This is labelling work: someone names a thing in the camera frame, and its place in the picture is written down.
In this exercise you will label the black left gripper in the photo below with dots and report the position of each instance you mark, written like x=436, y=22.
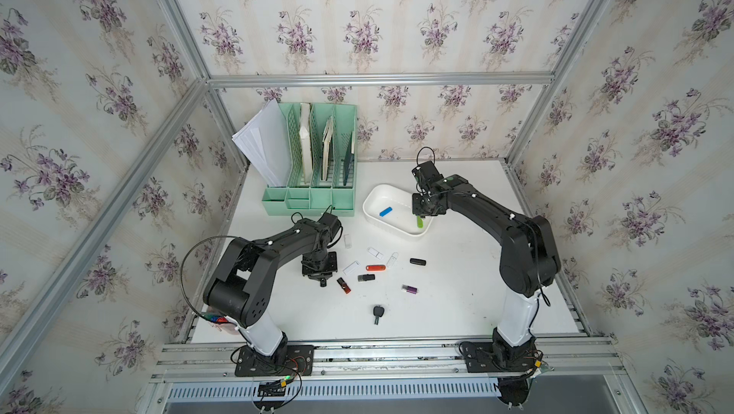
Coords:
x=333, y=258

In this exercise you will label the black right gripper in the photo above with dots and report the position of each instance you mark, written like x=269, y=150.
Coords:
x=416, y=209

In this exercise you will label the red black usb drive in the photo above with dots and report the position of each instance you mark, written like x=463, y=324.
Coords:
x=344, y=286

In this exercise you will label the purple clear cap usb drive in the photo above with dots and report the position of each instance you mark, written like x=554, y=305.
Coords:
x=409, y=289

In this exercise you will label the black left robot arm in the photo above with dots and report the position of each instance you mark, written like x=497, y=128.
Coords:
x=243, y=281

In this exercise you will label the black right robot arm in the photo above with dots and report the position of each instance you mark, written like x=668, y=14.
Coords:
x=529, y=260

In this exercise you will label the white plastic storage box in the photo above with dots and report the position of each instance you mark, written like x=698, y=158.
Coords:
x=401, y=221

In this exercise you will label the dark grey usb drive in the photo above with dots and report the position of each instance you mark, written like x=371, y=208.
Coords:
x=366, y=277

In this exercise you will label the white ribbed usb drive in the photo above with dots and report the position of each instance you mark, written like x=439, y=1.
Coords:
x=375, y=253

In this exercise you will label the black car key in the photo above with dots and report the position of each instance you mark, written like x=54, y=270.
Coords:
x=378, y=312

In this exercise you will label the pink pen cup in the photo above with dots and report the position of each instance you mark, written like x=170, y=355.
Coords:
x=221, y=323

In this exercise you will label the beige notebook in organizer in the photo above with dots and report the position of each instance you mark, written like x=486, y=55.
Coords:
x=326, y=148

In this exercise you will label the green desk file organizer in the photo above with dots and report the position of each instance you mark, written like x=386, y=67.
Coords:
x=338, y=193

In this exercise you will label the white book in organizer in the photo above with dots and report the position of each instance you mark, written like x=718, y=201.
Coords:
x=306, y=142

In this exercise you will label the white paper stack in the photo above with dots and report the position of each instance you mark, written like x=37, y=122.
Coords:
x=264, y=140

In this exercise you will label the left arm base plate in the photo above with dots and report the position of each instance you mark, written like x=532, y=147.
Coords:
x=290, y=360

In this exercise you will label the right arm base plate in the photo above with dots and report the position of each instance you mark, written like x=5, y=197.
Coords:
x=499, y=357

